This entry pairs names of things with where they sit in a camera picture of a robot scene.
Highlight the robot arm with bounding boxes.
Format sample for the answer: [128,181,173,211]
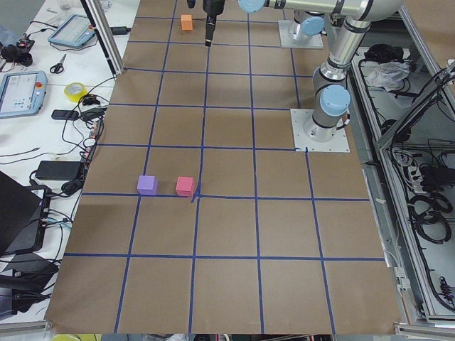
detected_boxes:
[239,0,403,143]
[202,1,325,49]

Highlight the blue teach pendant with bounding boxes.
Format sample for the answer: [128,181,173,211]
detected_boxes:
[1,70,48,119]
[48,14,95,49]

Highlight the black laptop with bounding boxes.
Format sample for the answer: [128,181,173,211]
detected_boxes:
[1,173,50,256]

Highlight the aluminium frame post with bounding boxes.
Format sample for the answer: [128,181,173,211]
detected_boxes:
[80,0,124,77]

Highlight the orange foam block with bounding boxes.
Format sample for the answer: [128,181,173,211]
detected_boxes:
[181,14,193,31]

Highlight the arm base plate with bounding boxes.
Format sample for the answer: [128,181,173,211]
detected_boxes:
[278,17,324,49]
[290,109,350,153]

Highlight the black handled scissors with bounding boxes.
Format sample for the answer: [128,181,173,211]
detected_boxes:
[49,54,66,75]

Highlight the black phone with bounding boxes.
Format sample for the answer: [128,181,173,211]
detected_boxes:
[51,109,79,121]

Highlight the black power adapter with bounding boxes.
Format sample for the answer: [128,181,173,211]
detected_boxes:
[35,161,82,180]

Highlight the purple foam block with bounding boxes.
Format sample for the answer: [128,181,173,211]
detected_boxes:
[136,175,158,195]

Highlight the pink foam block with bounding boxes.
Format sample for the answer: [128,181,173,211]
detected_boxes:
[176,176,196,197]

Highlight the near blue teach pendant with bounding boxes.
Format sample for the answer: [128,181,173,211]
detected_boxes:
[1,70,48,119]

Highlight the far blue teach pendant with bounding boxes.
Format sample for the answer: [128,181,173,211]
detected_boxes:
[48,14,95,49]

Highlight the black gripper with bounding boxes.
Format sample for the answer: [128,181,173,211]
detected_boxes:
[187,0,225,47]

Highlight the yellow tape roll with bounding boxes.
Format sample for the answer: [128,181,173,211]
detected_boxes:
[64,82,88,103]

